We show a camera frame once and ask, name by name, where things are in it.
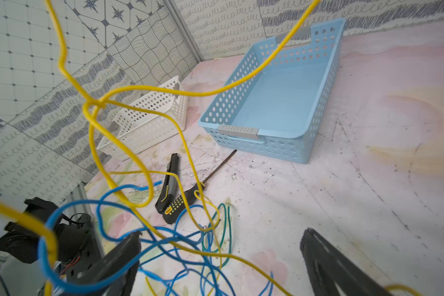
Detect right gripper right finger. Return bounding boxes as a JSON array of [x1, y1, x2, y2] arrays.
[[300, 228, 390, 296]]

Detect blue cable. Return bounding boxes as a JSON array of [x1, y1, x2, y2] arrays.
[[37, 180, 275, 296]]

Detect yellow cable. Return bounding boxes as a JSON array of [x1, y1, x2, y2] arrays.
[[0, 0, 424, 296]]

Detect blue perforated basket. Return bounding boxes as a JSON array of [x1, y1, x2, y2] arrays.
[[199, 18, 346, 164]]

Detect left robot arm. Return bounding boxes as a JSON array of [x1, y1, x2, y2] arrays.
[[0, 210, 102, 282]]

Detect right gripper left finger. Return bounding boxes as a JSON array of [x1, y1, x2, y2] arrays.
[[64, 231, 141, 296]]

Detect black yellow screwdriver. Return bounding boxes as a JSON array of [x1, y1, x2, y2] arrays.
[[162, 150, 237, 224]]

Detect white perforated basket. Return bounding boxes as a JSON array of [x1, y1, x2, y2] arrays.
[[109, 91, 187, 154]]

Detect black utility knife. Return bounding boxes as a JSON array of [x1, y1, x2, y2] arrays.
[[155, 153, 180, 214]]

